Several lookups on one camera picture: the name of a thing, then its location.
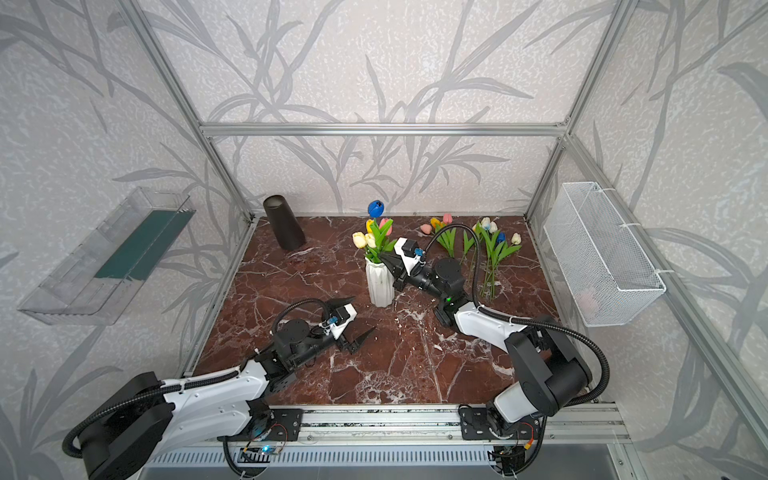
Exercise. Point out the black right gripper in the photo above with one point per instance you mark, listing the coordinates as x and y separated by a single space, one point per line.
402 277

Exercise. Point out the white ribbed ceramic vase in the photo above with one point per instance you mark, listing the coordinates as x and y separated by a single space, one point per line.
380 284

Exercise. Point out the pink tulip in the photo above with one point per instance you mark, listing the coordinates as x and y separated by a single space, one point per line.
385 226

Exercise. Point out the cream white tulip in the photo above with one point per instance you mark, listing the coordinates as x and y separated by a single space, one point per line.
359 241

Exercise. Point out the blue tulip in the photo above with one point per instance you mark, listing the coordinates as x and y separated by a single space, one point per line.
376 211

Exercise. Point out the black cylindrical vase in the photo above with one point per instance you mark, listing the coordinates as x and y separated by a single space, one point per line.
285 226

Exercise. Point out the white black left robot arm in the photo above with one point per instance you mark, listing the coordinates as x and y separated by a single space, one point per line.
149 417

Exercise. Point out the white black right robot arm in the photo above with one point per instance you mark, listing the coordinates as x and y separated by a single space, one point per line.
555 366

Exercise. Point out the tulip bunch on table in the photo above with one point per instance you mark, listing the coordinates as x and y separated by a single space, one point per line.
496 245

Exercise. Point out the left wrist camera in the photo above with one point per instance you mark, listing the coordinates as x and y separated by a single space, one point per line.
338 321

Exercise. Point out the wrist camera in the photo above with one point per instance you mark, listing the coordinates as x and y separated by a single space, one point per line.
338 321
410 254

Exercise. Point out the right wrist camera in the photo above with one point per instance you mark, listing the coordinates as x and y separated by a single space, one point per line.
410 254

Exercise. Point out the aluminium frame profile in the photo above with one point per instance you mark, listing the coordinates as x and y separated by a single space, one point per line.
735 383

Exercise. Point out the clear plastic wall shelf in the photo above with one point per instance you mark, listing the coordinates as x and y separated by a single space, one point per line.
97 281

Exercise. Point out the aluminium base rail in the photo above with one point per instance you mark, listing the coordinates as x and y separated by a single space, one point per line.
439 424

